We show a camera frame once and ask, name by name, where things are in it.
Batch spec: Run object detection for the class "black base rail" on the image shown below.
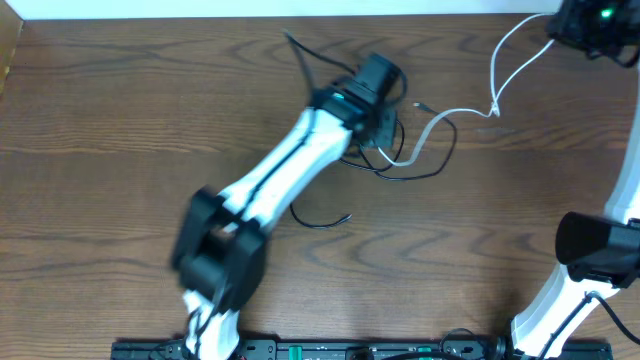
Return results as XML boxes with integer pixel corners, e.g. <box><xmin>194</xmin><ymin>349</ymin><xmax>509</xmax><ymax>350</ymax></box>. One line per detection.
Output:
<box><xmin>109</xmin><ymin>339</ymin><xmax>614</xmax><ymax>360</ymax></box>

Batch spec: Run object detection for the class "cardboard panel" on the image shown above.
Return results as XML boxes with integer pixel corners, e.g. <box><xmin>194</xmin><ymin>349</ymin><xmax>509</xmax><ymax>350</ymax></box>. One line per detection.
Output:
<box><xmin>0</xmin><ymin>0</ymin><xmax>24</xmax><ymax>94</ymax></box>

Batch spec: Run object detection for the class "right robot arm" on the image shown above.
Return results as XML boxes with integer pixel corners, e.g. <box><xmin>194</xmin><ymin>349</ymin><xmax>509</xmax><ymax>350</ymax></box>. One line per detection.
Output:
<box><xmin>504</xmin><ymin>0</ymin><xmax>639</xmax><ymax>359</ymax></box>

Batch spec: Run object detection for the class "white USB cable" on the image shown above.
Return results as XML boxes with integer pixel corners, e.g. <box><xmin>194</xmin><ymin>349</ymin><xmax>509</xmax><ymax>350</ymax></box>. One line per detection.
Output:
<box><xmin>375</xmin><ymin>12</ymin><xmax>556</xmax><ymax>168</ymax></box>

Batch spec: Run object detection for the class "black USB cable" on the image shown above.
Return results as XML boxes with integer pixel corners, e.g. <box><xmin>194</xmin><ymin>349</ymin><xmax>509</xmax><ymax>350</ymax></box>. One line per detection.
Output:
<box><xmin>338</xmin><ymin>102</ymin><xmax>459</xmax><ymax>182</ymax></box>

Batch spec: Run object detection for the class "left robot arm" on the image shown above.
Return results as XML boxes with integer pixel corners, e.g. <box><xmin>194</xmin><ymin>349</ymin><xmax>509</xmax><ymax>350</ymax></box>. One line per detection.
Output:
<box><xmin>170</xmin><ymin>54</ymin><xmax>406</xmax><ymax>359</ymax></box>

